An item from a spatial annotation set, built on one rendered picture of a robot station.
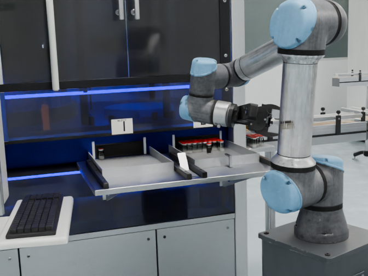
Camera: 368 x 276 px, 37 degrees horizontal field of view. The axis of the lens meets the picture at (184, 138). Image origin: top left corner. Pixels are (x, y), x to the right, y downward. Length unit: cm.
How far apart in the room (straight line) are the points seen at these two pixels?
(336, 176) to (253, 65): 40
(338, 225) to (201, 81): 56
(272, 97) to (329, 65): 95
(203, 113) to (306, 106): 37
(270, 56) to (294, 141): 30
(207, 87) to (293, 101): 34
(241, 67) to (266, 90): 587
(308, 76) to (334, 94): 670
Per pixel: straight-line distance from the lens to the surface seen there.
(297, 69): 137
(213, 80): 163
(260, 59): 162
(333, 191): 154
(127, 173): 196
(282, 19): 136
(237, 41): 232
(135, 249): 233
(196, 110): 164
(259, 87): 749
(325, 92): 798
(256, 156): 211
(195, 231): 238
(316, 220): 156
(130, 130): 220
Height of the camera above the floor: 134
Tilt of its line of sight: 10 degrees down
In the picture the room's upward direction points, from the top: 2 degrees counter-clockwise
